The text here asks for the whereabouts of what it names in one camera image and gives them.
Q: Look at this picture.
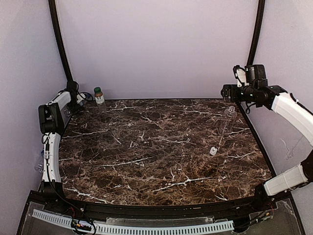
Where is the clear bottle without label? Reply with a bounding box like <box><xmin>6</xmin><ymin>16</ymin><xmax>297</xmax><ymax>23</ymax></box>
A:
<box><xmin>218</xmin><ymin>106</ymin><xmax>237</xmax><ymax>137</ymax></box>

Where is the white bottle cap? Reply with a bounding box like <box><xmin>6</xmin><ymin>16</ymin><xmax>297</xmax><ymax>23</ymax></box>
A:
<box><xmin>209</xmin><ymin>146</ymin><xmax>218</xmax><ymax>156</ymax></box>

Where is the Pepsi bottle blue cap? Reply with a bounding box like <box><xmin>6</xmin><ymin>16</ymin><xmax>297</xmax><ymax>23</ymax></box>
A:
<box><xmin>77</xmin><ymin>93</ymin><xmax>89</xmax><ymax>107</ymax></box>

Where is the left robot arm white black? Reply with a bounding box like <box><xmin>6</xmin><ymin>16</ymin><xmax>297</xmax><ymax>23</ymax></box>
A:
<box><xmin>38</xmin><ymin>81</ymin><xmax>79</xmax><ymax>197</ymax></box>

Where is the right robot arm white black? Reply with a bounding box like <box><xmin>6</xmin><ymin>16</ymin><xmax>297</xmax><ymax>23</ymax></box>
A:
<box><xmin>221</xmin><ymin>65</ymin><xmax>313</xmax><ymax>208</ymax></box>

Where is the Starbucks bottle green cap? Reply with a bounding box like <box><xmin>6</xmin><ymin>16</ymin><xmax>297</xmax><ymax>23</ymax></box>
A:
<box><xmin>94</xmin><ymin>87</ymin><xmax>107</xmax><ymax>113</ymax></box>

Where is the small blue label water bottle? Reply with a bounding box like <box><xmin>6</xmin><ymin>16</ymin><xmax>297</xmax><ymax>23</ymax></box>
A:
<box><xmin>34</xmin><ymin>150</ymin><xmax>44</xmax><ymax>173</ymax></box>

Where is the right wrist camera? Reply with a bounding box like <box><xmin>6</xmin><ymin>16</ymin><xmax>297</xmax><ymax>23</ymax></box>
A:
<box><xmin>233</xmin><ymin>65</ymin><xmax>248</xmax><ymax>88</ymax></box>

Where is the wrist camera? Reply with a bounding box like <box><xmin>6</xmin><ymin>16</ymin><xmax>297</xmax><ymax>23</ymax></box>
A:
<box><xmin>76</xmin><ymin>93</ymin><xmax>86</xmax><ymax>104</ymax></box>
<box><xmin>233</xmin><ymin>65</ymin><xmax>248</xmax><ymax>88</ymax></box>

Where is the right black frame post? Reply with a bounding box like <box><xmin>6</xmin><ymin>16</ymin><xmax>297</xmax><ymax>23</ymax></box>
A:
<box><xmin>246</xmin><ymin>0</ymin><xmax>266</xmax><ymax>66</ymax></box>

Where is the black frame post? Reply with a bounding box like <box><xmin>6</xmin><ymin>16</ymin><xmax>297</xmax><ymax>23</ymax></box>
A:
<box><xmin>246</xmin><ymin>0</ymin><xmax>266</xmax><ymax>66</ymax></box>
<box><xmin>48</xmin><ymin>0</ymin><xmax>74</xmax><ymax>83</ymax></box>

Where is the white slotted cable duct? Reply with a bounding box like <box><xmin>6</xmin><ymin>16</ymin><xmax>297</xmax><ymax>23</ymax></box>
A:
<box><xmin>32</xmin><ymin>209</ymin><xmax>234</xmax><ymax>235</ymax></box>

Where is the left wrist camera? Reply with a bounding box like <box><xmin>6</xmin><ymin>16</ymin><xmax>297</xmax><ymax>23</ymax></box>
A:
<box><xmin>76</xmin><ymin>93</ymin><xmax>86</xmax><ymax>104</ymax></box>

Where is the black front rail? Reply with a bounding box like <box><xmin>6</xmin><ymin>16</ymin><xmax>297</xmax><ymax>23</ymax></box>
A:
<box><xmin>44</xmin><ymin>195</ymin><xmax>269</xmax><ymax>222</ymax></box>

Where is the left black frame post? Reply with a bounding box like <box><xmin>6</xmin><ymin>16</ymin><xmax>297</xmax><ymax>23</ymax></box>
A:
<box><xmin>48</xmin><ymin>0</ymin><xmax>74</xmax><ymax>83</ymax></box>

